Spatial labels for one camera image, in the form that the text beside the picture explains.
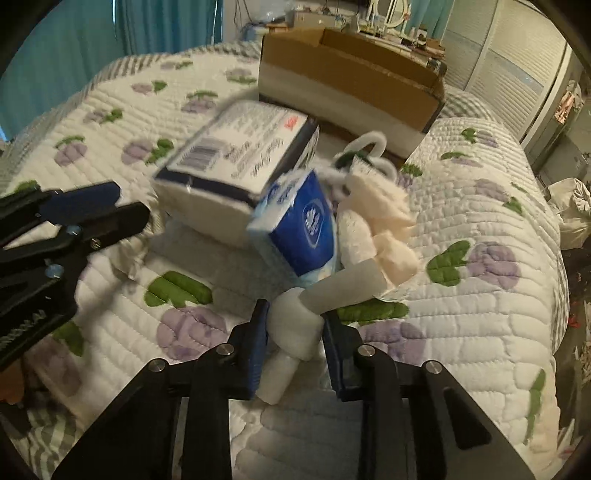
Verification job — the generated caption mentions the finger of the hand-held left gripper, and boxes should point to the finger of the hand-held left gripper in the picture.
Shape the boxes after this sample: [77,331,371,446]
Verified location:
[0,202,151,289]
[0,181,122,234]

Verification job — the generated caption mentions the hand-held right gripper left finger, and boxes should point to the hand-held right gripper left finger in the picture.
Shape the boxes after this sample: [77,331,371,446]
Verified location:
[51,299,271,480]

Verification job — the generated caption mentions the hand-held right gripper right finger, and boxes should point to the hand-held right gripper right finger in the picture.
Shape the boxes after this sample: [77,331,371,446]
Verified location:
[322,311,536,480]

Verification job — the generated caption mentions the large white tissue pack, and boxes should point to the large white tissue pack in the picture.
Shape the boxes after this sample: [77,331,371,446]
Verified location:
[152,100,320,245]

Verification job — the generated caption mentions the grey checked bedsheet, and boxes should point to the grey checked bedsheet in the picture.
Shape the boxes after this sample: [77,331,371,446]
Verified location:
[18,401,90,467]

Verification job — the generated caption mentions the blue tissue pack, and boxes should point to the blue tissue pack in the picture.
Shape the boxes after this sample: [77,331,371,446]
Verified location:
[247,168,342,278]

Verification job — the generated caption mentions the white floral quilt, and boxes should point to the white floral quilt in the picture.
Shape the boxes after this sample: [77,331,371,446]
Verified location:
[0,39,571,480]

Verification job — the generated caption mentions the cream plush toy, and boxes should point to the cream plush toy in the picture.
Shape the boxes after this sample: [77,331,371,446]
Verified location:
[339,164,421,289]

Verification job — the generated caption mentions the teal curtain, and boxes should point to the teal curtain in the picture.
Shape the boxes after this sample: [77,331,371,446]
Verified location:
[0,0,219,141]

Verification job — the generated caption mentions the white fuzzy loop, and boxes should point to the white fuzzy loop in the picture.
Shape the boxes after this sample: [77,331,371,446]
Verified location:
[332,131,398,181]

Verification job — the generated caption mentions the brown cardboard box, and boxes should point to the brown cardboard box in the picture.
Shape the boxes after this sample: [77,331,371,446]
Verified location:
[257,27,446,160]

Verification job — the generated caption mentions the white cloth pile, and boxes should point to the white cloth pile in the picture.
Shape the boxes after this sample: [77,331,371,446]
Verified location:
[546,176,591,251]

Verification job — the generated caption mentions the cluttered desk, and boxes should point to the cluttered desk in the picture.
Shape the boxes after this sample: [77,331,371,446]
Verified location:
[231,0,446,63]

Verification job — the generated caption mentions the white louvered wardrobe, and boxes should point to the white louvered wardrobe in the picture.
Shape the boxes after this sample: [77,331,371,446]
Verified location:
[441,0,570,144]

